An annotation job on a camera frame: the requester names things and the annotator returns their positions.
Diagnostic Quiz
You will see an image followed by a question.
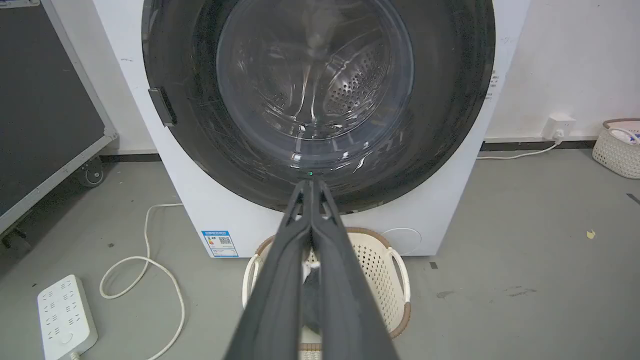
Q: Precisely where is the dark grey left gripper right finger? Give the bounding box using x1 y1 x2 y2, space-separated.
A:
311 179 401 360

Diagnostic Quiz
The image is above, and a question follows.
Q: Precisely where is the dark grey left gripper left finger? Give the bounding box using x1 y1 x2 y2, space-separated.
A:
223 179 314 360

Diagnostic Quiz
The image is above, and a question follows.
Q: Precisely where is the white front-load washing machine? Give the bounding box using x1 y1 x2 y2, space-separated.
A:
91 0 532 259

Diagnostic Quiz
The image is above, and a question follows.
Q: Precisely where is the round dark glass washer door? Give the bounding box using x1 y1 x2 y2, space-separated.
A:
141 0 496 215

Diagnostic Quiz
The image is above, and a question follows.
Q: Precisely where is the dark clothing in basket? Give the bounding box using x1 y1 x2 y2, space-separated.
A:
301 272 322 336

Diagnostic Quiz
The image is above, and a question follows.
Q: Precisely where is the cream perforated laundry basket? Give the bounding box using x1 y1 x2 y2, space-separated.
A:
242 227 412 360

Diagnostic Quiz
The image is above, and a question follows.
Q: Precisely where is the white power strip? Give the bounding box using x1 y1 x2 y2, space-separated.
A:
37 274 99 360

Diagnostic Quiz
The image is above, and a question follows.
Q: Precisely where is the black flight case on wheels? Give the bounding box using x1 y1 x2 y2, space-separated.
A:
0 0 119 249

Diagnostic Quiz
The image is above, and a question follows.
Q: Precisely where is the cream woven storage basket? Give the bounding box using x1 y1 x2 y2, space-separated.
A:
592 118 640 180

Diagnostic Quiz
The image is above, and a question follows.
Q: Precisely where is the white power strip cable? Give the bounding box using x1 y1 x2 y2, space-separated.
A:
70 202 186 360

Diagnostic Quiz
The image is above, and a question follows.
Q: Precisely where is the white wall plug cable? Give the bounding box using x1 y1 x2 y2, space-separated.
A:
476 139 563 161

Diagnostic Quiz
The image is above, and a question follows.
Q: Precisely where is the white wall plug adapter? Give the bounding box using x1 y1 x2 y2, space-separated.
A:
542 113 577 142

